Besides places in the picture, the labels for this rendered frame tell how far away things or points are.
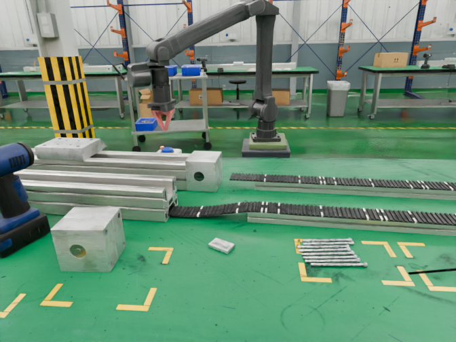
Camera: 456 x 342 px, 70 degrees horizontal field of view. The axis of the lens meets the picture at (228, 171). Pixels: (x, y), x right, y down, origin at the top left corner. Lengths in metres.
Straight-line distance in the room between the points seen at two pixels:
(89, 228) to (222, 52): 7.90
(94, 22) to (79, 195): 8.50
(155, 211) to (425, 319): 0.58
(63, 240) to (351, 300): 0.53
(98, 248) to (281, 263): 0.36
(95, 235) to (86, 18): 8.87
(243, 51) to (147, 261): 7.85
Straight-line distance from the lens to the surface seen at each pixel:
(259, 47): 1.31
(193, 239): 0.75
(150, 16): 8.80
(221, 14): 1.19
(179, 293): 0.62
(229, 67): 5.75
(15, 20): 10.34
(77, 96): 4.07
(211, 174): 0.95
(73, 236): 0.68
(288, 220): 0.80
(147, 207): 0.82
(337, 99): 5.83
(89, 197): 0.89
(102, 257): 0.68
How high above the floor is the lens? 1.19
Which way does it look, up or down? 21 degrees down
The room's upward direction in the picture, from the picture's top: 1 degrees counter-clockwise
